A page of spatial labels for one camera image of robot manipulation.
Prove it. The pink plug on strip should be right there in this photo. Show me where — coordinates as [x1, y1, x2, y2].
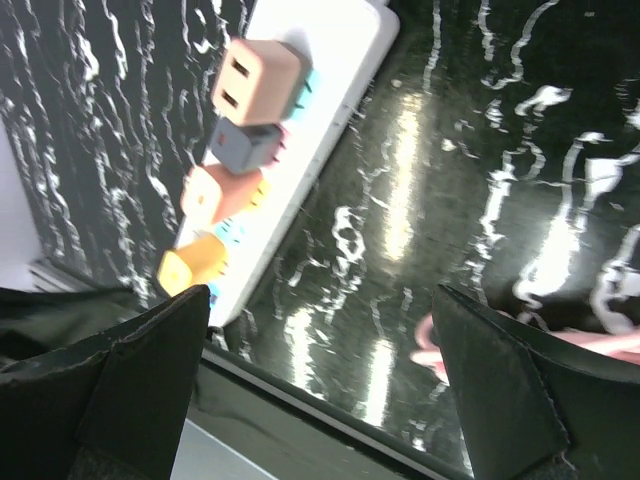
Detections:
[211, 37, 311, 126]

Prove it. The dark navy plug on strip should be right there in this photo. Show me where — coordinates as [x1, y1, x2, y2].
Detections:
[209, 117, 282, 174]

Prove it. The white power strip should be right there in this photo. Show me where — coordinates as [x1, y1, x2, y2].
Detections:
[208, 1, 399, 327]

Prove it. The pink power strip cable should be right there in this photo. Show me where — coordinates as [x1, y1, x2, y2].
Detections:
[409, 309, 640, 384]

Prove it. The yellow plug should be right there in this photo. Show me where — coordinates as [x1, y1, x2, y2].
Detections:
[157, 234, 229, 296]

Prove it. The orange plug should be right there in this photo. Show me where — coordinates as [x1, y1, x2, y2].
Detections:
[180, 163, 263, 229]

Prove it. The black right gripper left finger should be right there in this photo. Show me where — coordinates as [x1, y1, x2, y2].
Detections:
[1, 285, 210, 479]

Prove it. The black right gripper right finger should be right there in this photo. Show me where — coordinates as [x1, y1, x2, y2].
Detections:
[433, 285, 639, 479]

